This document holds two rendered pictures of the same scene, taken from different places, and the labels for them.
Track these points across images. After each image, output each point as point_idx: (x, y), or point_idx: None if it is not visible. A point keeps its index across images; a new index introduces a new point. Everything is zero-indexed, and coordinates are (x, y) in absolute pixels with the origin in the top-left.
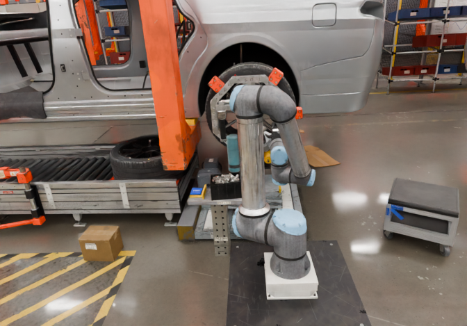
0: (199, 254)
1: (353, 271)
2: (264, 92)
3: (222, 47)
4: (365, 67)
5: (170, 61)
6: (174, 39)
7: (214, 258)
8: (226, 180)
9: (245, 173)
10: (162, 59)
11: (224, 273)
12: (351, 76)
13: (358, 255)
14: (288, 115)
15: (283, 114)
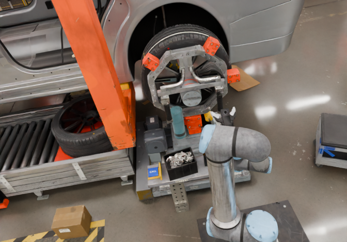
0: (162, 213)
1: (297, 209)
2: (240, 144)
3: (146, 12)
4: (293, 11)
5: (102, 58)
6: (100, 28)
7: (176, 215)
8: (182, 162)
9: (219, 199)
10: (93, 57)
11: (189, 231)
12: (280, 22)
13: (298, 190)
14: (265, 157)
15: (260, 158)
